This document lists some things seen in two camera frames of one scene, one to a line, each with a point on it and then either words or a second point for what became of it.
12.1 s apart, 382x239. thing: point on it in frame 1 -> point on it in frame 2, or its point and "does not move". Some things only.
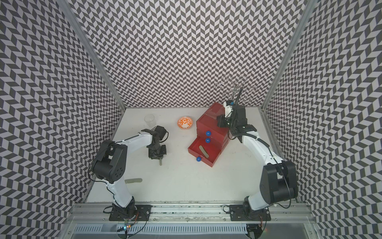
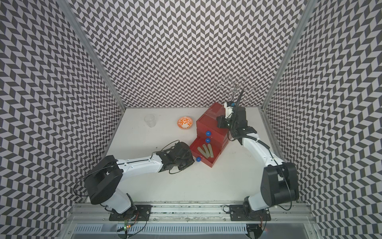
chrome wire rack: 232,90 does not move
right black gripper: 220,119 does not move
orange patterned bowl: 185,122 does not move
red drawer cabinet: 211,139 does not move
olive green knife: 204,151 -> 210,150
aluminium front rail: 98,213 does not move
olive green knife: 134,180 -> 202,152
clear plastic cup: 150,120 does not move
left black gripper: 152,156 -> 191,161
